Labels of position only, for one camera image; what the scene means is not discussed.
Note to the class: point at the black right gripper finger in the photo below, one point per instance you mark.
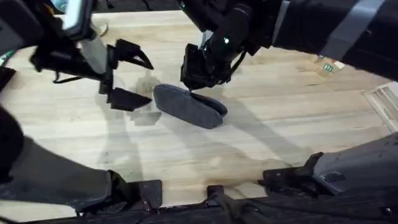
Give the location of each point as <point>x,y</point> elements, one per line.
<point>192,67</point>
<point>207,80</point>

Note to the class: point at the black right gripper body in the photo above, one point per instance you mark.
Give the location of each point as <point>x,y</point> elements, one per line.
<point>227,34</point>

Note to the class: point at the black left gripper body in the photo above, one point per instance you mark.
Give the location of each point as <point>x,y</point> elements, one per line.
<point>66,59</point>

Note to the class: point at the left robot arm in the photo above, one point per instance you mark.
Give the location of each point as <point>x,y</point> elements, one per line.
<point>49,174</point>

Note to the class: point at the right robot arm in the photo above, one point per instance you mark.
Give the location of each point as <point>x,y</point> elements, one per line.
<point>342,25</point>

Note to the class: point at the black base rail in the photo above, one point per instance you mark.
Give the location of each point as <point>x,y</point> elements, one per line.
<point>280,211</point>

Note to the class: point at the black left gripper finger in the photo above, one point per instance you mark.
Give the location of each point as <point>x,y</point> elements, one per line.
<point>127,99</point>
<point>132,51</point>

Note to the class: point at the black upright wrist plate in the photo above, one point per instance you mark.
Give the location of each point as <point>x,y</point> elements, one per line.
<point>74,15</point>

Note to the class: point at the white slatted rack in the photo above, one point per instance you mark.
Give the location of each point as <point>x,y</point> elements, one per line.
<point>384,104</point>

